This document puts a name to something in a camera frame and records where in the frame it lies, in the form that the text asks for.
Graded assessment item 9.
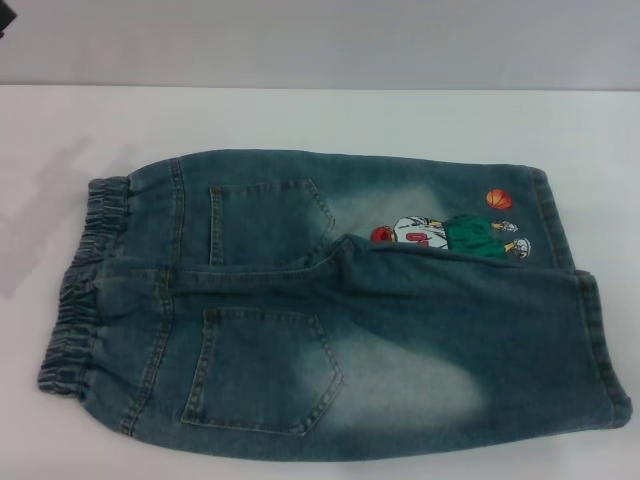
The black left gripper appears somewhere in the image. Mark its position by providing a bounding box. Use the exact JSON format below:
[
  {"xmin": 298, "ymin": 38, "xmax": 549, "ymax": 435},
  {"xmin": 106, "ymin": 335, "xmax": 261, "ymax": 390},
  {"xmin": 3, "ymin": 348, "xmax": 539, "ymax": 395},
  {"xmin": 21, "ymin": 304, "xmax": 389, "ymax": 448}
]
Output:
[{"xmin": 0, "ymin": 0, "xmax": 19, "ymax": 39}]

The blue denim shorts cartoon print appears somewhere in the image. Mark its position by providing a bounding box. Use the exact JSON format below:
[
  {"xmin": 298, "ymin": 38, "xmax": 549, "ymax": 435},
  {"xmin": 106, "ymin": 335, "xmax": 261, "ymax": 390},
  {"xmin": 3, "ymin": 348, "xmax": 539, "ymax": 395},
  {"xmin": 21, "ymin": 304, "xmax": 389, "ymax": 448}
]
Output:
[{"xmin": 34, "ymin": 146, "xmax": 634, "ymax": 437}]

